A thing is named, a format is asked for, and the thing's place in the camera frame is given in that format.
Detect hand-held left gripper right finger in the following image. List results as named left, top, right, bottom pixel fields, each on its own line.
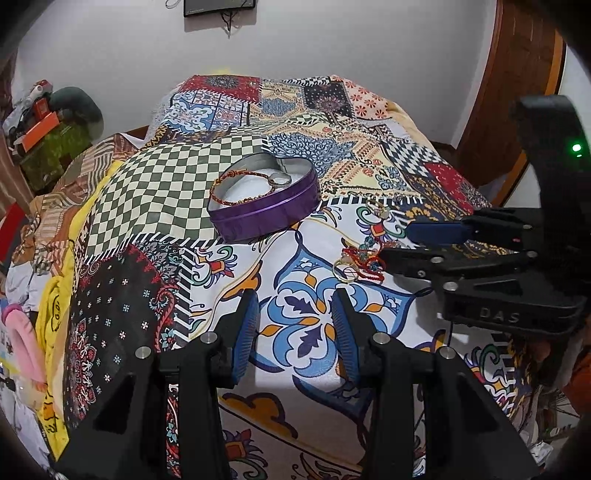
left=329, top=289, right=542, bottom=480

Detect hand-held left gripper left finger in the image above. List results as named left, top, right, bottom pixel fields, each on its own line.
left=51, top=289, right=260, bottom=480

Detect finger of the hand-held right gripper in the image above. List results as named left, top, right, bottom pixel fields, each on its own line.
left=379, top=246, right=539, bottom=285
left=406, top=207, right=539, bottom=250

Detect red beaded bracelet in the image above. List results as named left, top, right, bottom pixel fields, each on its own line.
left=342, top=246, right=387, bottom=284

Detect thin gold bangle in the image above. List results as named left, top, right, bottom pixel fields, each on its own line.
left=333, top=257, right=359, bottom=284

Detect purple heart-shaped tin box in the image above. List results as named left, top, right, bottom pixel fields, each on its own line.
left=206, top=155, right=321, bottom=243

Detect gold earrings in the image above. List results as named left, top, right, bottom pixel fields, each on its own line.
left=366, top=200, right=394, bottom=221

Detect brown wooden door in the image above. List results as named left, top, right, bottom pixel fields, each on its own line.
left=455, top=0, right=568, bottom=186

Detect yellow cloth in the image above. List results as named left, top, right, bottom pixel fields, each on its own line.
left=36, top=180, right=125, bottom=462

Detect patchwork printed blanket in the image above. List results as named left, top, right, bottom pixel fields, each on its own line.
left=9, top=74, right=550, bottom=480

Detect pink plush item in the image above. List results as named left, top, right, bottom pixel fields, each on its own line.
left=1, top=305, right=48, bottom=385

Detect green bag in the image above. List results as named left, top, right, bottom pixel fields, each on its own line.
left=19, top=121, right=93, bottom=191

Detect orange box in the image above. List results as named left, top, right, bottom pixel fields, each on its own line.
left=13, top=111, right=61, bottom=153

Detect blue beaded bracelet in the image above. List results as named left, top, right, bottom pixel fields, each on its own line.
left=360, top=233, right=403, bottom=254

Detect red and gold braided bracelet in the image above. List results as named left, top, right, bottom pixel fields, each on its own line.
left=209, top=169, right=273, bottom=208

